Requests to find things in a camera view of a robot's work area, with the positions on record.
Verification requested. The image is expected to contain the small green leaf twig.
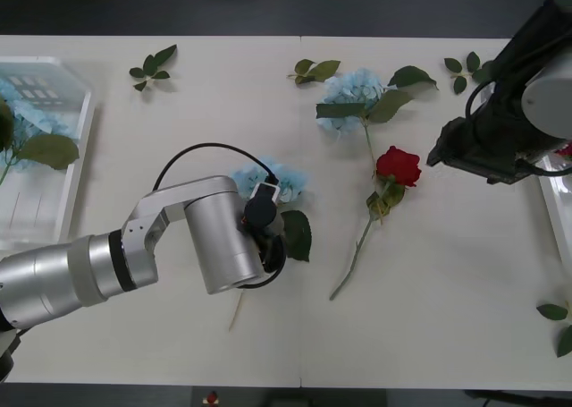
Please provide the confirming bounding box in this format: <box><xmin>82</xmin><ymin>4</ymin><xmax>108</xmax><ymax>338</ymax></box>
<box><xmin>443</xmin><ymin>51</ymin><xmax>495</xmax><ymax>97</ymax></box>

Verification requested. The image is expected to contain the dark green leaf twig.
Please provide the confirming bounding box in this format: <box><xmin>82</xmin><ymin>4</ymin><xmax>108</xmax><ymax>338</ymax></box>
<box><xmin>128</xmin><ymin>44</ymin><xmax>179</xmax><ymax>93</ymax></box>

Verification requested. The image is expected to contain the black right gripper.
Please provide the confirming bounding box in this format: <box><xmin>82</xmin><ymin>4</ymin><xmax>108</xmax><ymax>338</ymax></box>
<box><xmin>426</xmin><ymin>115</ymin><xmax>534</xmax><ymax>186</ymax></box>

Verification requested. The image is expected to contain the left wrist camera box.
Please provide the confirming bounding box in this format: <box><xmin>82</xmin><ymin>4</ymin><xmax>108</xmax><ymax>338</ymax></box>
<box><xmin>248</xmin><ymin>181</ymin><xmax>282</xmax><ymax>207</ymax></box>

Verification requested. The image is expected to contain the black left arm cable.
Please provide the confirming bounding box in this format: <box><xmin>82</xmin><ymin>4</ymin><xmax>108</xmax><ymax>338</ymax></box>
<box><xmin>153</xmin><ymin>142</ymin><xmax>288</xmax><ymax>291</ymax></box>

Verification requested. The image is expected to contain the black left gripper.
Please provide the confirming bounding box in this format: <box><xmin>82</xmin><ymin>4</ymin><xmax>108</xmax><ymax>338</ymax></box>
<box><xmin>242</xmin><ymin>198</ymin><xmax>287</xmax><ymax>275</ymax></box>

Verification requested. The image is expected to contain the pale blue flower with leaves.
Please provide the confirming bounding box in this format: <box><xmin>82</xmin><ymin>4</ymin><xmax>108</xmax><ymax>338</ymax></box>
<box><xmin>315</xmin><ymin>65</ymin><xmax>440</xmax><ymax>180</ymax></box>
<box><xmin>227</xmin><ymin>155</ymin><xmax>313</xmax><ymax>333</ymax></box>
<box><xmin>0</xmin><ymin>75</ymin><xmax>80</xmax><ymax>189</ymax></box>

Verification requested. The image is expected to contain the olive green leaf twig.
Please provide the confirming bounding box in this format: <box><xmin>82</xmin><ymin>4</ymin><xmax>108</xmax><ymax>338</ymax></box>
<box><xmin>287</xmin><ymin>58</ymin><xmax>341</xmax><ymax>86</ymax></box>

